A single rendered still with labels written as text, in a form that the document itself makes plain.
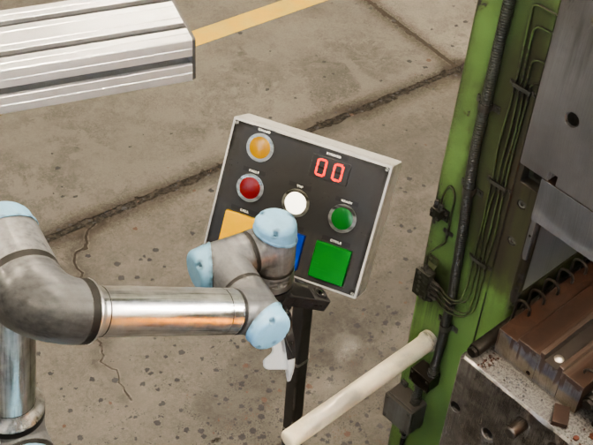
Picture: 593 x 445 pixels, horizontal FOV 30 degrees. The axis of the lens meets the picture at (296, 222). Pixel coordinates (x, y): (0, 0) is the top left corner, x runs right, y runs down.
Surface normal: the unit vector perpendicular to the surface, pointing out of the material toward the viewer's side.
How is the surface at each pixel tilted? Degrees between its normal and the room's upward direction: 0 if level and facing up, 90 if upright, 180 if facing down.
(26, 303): 54
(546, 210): 90
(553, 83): 90
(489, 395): 90
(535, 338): 0
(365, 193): 60
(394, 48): 0
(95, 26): 0
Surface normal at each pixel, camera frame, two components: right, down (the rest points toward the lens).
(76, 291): 0.56, -0.54
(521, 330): 0.06, -0.73
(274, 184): -0.31, 0.17
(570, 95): -0.74, 0.43
